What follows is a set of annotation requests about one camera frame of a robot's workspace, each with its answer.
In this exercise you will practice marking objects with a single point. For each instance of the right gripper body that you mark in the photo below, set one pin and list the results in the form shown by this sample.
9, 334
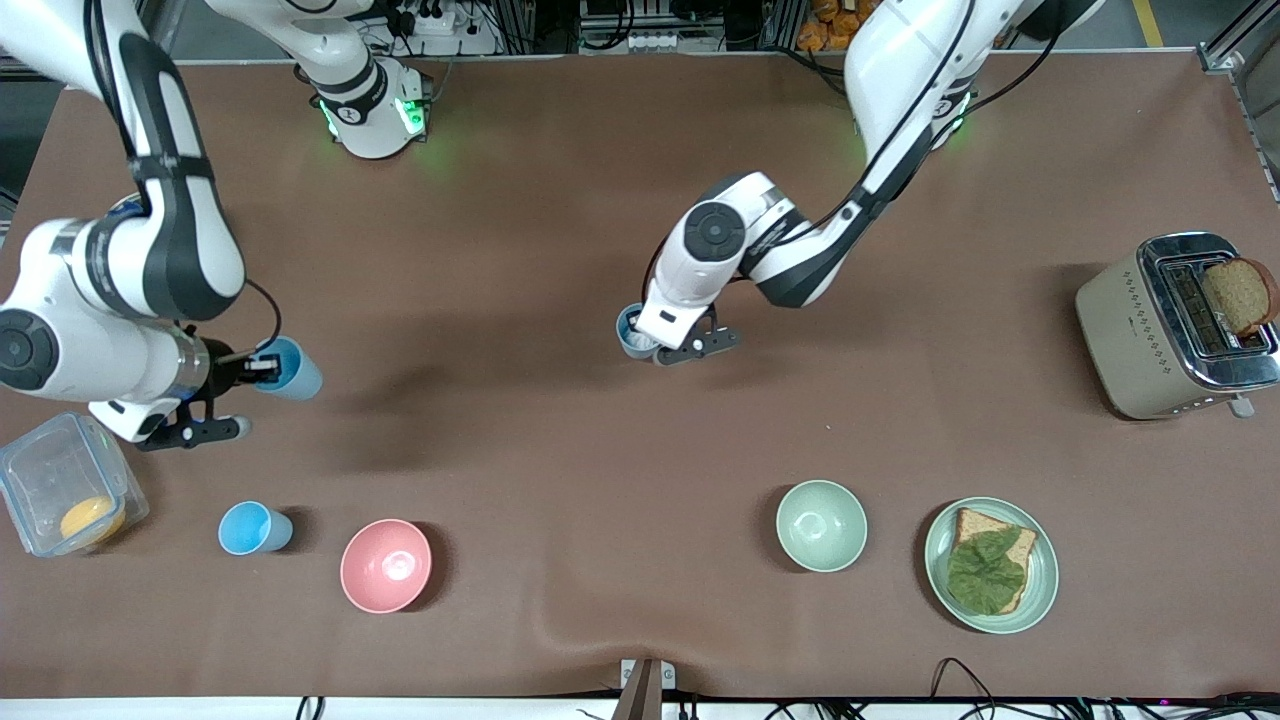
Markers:
226, 374

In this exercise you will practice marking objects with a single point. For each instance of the blue cup with paper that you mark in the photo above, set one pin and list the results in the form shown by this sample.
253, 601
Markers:
628, 335

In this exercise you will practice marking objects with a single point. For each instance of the blue plastic cup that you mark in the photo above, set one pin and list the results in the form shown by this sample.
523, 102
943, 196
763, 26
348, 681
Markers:
300, 378
250, 530

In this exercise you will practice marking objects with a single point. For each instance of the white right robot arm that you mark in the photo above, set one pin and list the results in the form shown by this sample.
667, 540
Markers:
170, 250

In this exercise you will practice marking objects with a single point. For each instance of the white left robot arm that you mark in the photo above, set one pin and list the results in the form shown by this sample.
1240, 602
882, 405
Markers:
900, 60

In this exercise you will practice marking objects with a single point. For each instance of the glass lid blue knob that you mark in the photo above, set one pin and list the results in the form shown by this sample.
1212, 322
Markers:
127, 206

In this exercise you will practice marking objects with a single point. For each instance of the orange round fruit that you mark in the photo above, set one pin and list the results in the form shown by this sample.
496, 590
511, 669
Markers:
90, 518

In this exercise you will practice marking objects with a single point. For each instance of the clear plastic storage container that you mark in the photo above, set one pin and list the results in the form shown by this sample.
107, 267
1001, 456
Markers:
50, 480

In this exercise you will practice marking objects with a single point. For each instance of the pink bowl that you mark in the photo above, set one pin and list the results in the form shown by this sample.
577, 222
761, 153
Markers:
385, 567

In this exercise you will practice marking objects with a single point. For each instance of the pale green bowl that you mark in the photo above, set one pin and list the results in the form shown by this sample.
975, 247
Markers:
821, 526

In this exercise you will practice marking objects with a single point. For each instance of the white power strip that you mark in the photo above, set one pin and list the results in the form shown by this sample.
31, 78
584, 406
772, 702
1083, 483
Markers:
430, 20
655, 43

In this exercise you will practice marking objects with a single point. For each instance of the bag of orange buns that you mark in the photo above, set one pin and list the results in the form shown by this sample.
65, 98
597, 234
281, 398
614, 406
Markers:
825, 30

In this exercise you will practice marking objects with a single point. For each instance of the brown bread slice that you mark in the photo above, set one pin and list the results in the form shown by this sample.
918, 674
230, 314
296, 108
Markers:
975, 522

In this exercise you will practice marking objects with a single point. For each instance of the green lettuce leaf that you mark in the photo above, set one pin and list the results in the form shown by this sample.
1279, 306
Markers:
985, 575

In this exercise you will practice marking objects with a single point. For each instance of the pale green plate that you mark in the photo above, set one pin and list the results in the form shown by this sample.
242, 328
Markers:
1042, 575

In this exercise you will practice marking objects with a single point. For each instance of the beige chrome toaster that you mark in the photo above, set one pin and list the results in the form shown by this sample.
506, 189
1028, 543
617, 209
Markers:
1125, 340

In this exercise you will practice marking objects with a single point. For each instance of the toast slice in toaster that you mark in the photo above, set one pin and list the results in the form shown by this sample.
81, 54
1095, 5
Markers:
1240, 295

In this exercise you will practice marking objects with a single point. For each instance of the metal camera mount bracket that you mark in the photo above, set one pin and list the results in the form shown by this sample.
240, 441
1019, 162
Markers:
641, 690

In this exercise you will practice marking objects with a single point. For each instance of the aluminium frame rail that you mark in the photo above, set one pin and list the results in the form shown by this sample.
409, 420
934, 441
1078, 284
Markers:
1240, 60

